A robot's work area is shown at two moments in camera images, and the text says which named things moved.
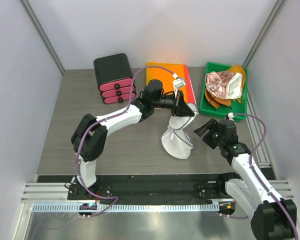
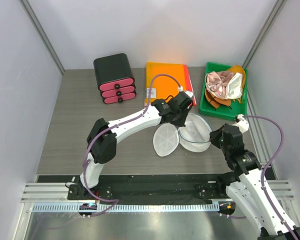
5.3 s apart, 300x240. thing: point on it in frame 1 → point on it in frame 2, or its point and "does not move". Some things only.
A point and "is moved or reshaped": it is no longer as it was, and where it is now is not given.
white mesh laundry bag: (176, 139) is moved or reshaped
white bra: (234, 89) does not move
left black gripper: (183, 110) → (181, 122)
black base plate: (203, 188) does not move
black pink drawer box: (113, 77) does not move
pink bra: (216, 82) does not move
